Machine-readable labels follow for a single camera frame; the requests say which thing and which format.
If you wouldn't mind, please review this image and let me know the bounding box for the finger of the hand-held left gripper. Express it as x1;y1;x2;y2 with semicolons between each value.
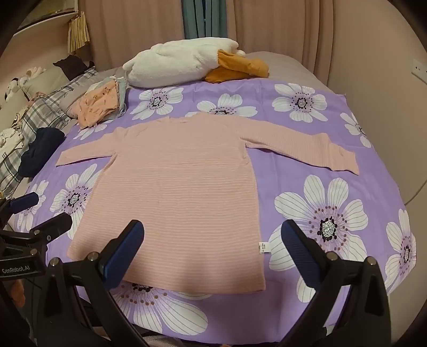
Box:
0;192;40;215
29;212;73;241

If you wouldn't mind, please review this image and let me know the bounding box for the white plush goose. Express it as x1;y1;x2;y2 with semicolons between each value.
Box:
123;38;270;89

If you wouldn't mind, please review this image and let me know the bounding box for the folded peach printed cloth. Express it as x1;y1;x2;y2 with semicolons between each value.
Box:
72;80;121;129

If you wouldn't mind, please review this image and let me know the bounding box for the white printed pillow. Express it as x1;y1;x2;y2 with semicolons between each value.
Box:
0;107;30;157

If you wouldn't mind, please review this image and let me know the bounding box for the folded grey cloth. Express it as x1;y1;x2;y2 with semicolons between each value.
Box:
90;76;129;117

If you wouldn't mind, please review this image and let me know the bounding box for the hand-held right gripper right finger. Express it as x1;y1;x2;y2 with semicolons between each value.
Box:
281;219;392;347

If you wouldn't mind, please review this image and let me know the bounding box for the yellow striped hanging cloth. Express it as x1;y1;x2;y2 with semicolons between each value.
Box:
68;11;90;53

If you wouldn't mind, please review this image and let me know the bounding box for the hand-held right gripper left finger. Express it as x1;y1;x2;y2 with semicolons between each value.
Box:
43;219;157;347

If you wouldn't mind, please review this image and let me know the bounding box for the pink curtain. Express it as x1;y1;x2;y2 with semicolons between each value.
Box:
80;0;185;69
213;0;334;67

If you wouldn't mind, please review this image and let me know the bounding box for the black cushion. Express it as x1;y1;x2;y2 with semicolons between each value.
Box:
53;55;96;78

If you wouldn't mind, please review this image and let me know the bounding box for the dark navy cloth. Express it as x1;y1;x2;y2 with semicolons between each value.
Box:
18;127;65;177

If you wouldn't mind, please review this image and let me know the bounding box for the black and white plush toy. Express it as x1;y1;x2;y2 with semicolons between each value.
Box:
4;77;29;101

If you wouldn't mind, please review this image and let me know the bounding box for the pink striped sweater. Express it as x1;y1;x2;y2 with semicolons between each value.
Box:
55;112;360;295

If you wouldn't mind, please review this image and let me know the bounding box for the teal curtain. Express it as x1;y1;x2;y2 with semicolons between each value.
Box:
182;0;227;40

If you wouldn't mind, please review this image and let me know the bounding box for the purple floral blanket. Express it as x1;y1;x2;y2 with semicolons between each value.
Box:
13;78;417;336

